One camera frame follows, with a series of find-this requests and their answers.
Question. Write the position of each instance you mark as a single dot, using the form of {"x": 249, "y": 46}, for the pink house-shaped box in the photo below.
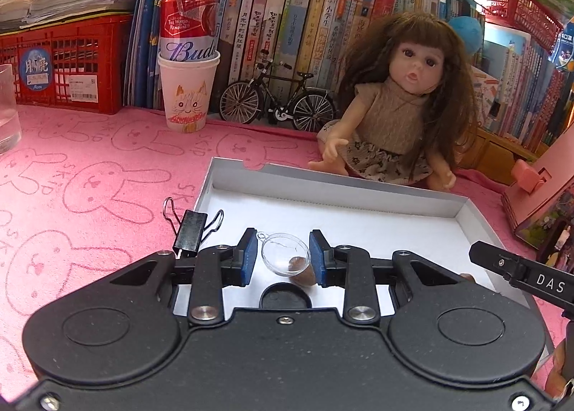
{"x": 542, "y": 196}

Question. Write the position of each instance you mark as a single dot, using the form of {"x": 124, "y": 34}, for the blue pompom ball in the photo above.
{"x": 466, "y": 34}

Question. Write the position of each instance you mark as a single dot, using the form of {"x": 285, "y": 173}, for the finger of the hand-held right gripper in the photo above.
{"x": 493, "y": 258}

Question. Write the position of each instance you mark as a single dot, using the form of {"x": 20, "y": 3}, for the clear glass cup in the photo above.
{"x": 8, "y": 110}

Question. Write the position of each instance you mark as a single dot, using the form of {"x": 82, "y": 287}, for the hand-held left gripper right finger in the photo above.
{"x": 316, "y": 258}

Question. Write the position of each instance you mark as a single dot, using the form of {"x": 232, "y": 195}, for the row of blue folders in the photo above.
{"x": 148, "y": 25}

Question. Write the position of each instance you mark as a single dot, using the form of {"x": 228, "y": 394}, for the miniature black bicycle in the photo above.
{"x": 278, "y": 101}

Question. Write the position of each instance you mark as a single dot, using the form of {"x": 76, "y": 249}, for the black smartphone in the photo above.
{"x": 558, "y": 252}

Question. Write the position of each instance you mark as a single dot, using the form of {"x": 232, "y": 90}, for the large brown stone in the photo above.
{"x": 301, "y": 277}

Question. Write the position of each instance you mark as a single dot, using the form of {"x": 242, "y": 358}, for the white cardboard box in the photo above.
{"x": 358, "y": 231}

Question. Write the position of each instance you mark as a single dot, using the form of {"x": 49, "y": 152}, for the brown-haired doll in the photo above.
{"x": 394, "y": 115}

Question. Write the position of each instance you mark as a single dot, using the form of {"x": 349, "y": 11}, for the wooden drawer cabinet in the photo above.
{"x": 497, "y": 155}

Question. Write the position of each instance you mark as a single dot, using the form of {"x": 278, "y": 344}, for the white paper cup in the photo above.
{"x": 188, "y": 97}

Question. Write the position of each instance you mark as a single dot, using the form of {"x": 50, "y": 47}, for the red beer can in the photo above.
{"x": 188, "y": 21}

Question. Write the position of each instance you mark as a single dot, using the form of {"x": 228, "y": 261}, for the black binder clip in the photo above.
{"x": 190, "y": 234}

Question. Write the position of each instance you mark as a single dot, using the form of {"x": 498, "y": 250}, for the person's right hand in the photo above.
{"x": 558, "y": 375}

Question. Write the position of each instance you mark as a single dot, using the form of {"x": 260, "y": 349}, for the clear plastic half sphere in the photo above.
{"x": 278, "y": 254}

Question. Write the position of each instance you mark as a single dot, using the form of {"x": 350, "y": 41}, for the row of upright books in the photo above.
{"x": 291, "y": 25}

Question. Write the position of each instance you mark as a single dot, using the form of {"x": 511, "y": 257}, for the red plastic basket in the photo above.
{"x": 67, "y": 61}

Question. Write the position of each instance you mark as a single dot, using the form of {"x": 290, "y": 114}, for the black round lid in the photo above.
{"x": 284, "y": 296}

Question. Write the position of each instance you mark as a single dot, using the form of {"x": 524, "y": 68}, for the row of thin children's books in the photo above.
{"x": 524, "y": 92}

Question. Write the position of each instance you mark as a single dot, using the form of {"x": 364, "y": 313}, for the small red mesh basket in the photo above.
{"x": 520, "y": 12}

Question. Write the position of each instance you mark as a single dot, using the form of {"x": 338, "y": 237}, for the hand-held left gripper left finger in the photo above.
{"x": 251, "y": 258}

